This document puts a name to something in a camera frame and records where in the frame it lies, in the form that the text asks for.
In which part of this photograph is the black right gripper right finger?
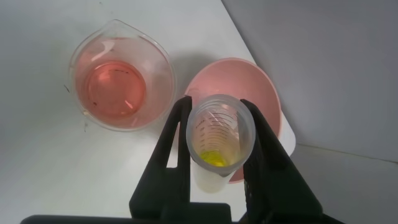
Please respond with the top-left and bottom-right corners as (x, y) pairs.
(239, 98), (323, 224)

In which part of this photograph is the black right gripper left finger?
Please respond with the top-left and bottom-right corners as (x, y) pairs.
(129, 95), (193, 224)

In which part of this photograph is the test tube with yellow pigment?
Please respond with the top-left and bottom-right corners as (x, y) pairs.
(185, 93), (257, 194)

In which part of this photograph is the clear plastic beaker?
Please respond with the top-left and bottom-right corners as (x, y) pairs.
(68, 19), (177, 133)

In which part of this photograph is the pink bowl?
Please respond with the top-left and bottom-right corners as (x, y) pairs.
(183, 57), (283, 184)

